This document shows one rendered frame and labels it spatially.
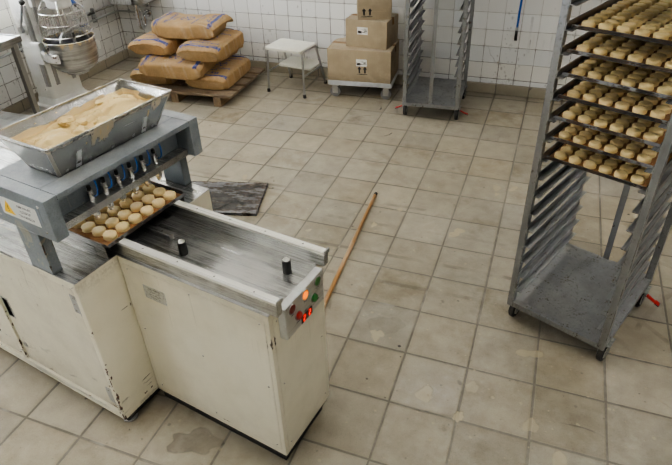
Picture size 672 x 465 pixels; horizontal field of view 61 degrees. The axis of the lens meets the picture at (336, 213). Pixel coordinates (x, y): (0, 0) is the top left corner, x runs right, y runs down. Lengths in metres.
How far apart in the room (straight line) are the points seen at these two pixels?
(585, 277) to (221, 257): 1.94
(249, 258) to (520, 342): 1.50
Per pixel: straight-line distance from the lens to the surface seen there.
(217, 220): 2.24
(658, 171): 2.38
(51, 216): 2.04
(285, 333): 1.94
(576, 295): 3.12
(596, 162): 2.56
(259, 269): 2.04
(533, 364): 2.93
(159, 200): 2.36
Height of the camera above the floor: 2.12
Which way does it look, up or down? 34 degrees down
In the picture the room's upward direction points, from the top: 2 degrees counter-clockwise
